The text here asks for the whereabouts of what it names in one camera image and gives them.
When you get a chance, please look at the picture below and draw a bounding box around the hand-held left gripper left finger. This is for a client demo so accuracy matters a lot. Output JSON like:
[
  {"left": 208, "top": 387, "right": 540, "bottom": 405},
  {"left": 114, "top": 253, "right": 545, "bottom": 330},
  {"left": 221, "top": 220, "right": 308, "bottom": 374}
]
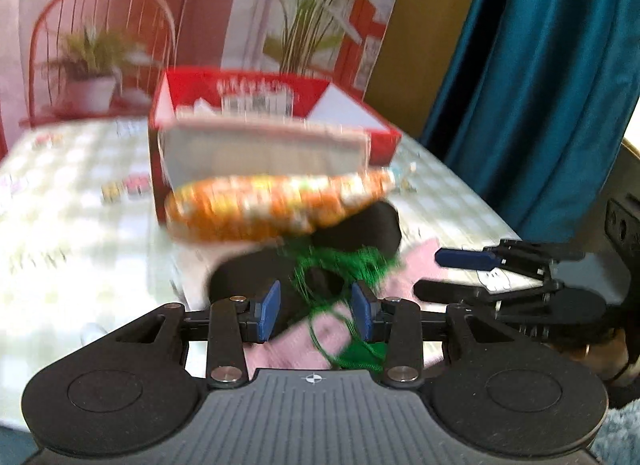
[{"left": 115, "top": 281, "right": 282, "bottom": 389}]

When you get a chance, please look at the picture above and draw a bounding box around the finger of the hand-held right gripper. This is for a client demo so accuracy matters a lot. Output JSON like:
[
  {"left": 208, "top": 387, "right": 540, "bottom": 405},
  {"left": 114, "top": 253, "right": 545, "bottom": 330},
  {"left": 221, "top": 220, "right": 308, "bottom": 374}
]
[
  {"left": 414, "top": 279, "right": 563, "bottom": 306},
  {"left": 435, "top": 240, "right": 583, "bottom": 280}
]

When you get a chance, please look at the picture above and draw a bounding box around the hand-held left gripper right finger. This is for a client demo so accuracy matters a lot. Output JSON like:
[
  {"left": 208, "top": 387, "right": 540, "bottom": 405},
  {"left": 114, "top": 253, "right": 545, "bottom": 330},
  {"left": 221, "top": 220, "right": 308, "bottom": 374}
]
[{"left": 351, "top": 281, "right": 506, "bottom": 389}]

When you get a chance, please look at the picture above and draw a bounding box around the pink cloth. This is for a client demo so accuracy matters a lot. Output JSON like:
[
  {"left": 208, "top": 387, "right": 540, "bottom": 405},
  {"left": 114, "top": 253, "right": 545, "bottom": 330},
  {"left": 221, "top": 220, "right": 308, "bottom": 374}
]
[{"left": 245, "top": 237, "right": 446, "bottom": 371}]

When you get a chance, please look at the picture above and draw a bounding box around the black eye mask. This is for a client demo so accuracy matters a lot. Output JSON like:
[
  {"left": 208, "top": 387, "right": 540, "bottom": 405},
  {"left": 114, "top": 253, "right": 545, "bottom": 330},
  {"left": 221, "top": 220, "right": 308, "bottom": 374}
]
[{"left": 207, "top": 200, "right": 403, "bottom": 341}]

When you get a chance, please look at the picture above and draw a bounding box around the green mesh string bag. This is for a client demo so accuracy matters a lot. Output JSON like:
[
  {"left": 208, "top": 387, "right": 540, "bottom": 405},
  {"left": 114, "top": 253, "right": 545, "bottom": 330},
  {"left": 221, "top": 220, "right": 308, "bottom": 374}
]
[{"left": 292, "top": 240, "right": 401, "bottom": 372}]

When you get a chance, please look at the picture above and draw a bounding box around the orange snack packet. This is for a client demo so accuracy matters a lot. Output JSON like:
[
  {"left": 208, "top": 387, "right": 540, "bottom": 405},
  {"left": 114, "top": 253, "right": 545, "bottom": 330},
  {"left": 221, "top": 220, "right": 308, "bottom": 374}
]
[{"left": 165, "top": 169, "right": 396, "bottom": 246}]

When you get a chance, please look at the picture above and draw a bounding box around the red strawberry print box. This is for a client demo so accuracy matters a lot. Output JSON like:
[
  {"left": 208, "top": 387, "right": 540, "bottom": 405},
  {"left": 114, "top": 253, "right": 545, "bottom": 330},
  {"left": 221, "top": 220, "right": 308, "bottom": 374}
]
[{"left": 149, "top": 67, "right": 402, "bottom": 223}]

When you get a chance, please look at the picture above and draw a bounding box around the person's right hand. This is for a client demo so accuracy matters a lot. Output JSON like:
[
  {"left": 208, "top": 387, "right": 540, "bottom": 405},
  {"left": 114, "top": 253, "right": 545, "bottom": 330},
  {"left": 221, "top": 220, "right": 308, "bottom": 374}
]
[{"left": 575, "top": 330, "right": 632, "bottom": 386}]

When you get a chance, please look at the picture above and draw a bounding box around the grey fluffy rug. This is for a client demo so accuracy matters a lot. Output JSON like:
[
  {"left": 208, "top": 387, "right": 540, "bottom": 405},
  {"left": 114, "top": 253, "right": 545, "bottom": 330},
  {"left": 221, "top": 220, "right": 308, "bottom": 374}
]
[{"left": 597, "top": 402, "right": 640, "bottom": 465}]

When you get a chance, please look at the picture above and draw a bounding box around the teal curtain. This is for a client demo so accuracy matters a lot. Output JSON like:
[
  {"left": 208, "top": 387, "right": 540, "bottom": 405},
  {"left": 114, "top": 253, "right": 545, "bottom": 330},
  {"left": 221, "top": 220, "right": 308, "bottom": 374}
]
[{"left": 420, "top": 0, "right": 640, "bottom": 246}]

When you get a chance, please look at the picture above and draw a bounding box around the wall poster with plants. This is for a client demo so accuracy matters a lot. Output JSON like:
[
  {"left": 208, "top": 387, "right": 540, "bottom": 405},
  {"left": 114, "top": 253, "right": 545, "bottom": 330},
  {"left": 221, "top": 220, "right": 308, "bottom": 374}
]
[{"left": 0, "top": 0, "right": 416, "bottom": 146}]

